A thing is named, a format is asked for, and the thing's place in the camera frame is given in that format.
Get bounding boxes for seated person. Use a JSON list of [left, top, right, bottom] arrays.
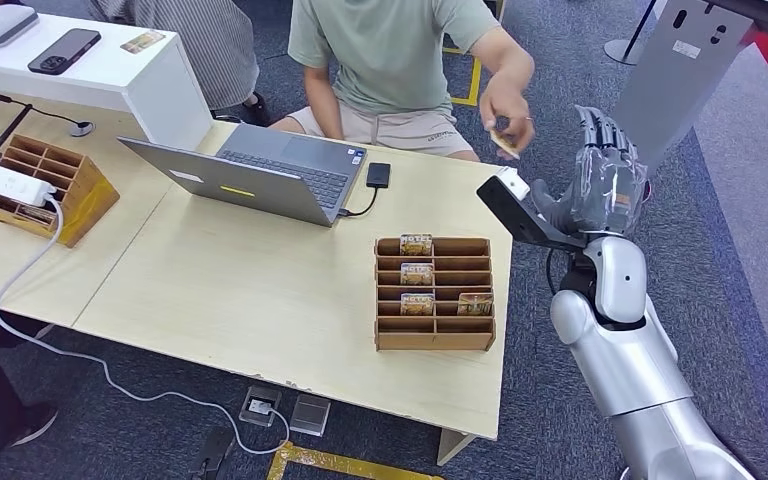
[[269, 0, 537, 164]]

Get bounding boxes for stanchion post with base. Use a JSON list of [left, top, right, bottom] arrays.
[[603, 0, 658, 68]]

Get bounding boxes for black external drive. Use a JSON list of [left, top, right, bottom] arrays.
[[365, 162, 392, 191]]

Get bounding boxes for person's left hand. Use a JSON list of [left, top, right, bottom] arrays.
[[478, 71, 537, 161]]

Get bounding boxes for thin black cable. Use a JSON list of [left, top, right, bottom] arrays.
[[0, 42, 86, 128]]

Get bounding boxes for white power cable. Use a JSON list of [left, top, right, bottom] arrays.
[[0, 194, 291, 458]]

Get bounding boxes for grey kiosk stand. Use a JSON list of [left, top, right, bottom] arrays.
[[610, 0, 757, 175]]

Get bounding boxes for black smartphone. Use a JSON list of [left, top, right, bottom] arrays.
[[26, 27, 103, 77]]

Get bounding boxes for black drive cable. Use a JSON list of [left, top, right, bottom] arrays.
[[338, 187, 381, 219]]

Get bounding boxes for wooden slotted card holder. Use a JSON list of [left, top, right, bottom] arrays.
[[0, 133, 122, 250], [373, 236, 497, 353]]

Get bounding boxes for light wooden table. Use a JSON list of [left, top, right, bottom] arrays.
[[0, 86, 175, 331], [71, 121, 515, 467]]

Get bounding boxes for floor socket box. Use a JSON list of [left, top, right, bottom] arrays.
[[238, 385, 283, 429]]

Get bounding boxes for clear floor socket cover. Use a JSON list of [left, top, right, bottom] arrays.
[[288, 394, 333, 438]]

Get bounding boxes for key cards in holder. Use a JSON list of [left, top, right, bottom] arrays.
[[16, 204, 59, 227]]

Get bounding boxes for grey open laptop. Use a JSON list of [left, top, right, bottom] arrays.
[[118, 123, 369, 229]]

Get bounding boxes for grey flat box device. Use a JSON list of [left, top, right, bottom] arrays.
[[0, 3, 41, 48]]

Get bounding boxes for white power strip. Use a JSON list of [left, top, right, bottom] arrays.
[[0, 153, 59, 209]]

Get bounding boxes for yellow floor tape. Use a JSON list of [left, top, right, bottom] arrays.
[[265, 441, 446, 480], [441, 44, 485, 109]]

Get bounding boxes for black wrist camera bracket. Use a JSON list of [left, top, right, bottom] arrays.
[[475, 166, 588, 252]]

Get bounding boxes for white raised counter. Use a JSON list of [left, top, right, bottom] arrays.
[[0, 5, 214, 153]]

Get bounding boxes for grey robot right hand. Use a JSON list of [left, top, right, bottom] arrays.
[[530, 104, 651, 238]]

